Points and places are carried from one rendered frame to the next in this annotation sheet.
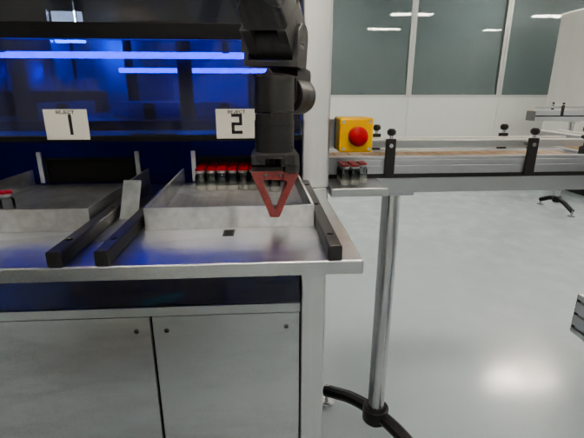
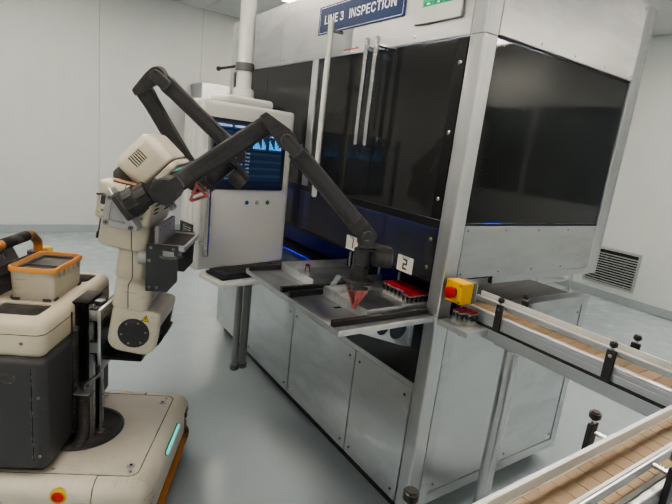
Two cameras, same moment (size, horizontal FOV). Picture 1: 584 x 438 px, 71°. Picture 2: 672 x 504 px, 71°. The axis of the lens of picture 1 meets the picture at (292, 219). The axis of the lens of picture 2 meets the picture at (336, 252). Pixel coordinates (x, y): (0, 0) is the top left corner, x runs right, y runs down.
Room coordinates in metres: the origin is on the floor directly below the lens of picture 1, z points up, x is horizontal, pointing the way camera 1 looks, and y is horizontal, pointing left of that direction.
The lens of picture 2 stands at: (-0.24, -1.21, 1.42)
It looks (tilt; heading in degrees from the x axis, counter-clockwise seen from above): 13 degrees down; 59
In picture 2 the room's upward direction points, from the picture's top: 7 degrees clockwise
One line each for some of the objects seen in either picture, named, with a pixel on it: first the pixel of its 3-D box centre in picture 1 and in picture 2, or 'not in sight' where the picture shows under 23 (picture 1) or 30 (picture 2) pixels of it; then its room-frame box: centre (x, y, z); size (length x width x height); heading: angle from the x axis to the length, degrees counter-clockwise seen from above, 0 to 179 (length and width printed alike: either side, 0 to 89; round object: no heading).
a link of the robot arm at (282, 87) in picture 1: (275, 95); (363, 256); (0.61, 0.02, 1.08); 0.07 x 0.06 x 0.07; 157
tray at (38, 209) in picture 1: (55, 194); (331, 271); (0.75, 0.45, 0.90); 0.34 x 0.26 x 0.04; 4
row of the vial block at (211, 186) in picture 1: (237, 179); (399, 293); (0.86, 0.12, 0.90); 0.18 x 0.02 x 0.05; 95
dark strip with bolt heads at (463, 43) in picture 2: not in sight; (443, 164); (0.88, 0.01, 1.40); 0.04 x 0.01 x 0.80; 94
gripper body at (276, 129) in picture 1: (274, 138); (358, 274); (0.61, 0.03, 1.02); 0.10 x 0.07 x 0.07; 3
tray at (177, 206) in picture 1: (235, 191); (381, 297); (0.77, 0.11, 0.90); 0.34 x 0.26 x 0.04; 5
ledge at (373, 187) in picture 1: (353, 185); (465, 326); (0.95, -0.15, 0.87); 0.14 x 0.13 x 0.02; 4
